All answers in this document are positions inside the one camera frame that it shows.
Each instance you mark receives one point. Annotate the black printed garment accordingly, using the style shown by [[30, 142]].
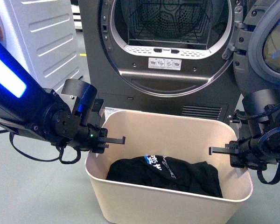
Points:
[[167, 173]]

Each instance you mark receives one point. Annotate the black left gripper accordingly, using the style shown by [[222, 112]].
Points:
[[95, 138]]

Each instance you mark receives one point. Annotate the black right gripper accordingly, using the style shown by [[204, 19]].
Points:
[[241, 155]]

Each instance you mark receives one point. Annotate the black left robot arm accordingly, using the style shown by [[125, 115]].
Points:
[[70, 118]]

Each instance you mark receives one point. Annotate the beige plastic laundry hamper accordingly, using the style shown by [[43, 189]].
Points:
[[184, 138]]

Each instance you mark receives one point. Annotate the dark grey tumble dryer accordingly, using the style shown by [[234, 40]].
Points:
[[188, 82]]

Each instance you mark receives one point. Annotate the white washing machine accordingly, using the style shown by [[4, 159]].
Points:
[[41, 36]]

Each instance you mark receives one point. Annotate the black wire drying rack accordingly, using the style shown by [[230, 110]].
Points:
[[168, 23]]

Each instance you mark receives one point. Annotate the grey round dryer door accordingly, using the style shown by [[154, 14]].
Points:
[[256, 61]]

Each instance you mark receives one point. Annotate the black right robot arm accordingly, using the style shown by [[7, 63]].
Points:
[[259, 132]]

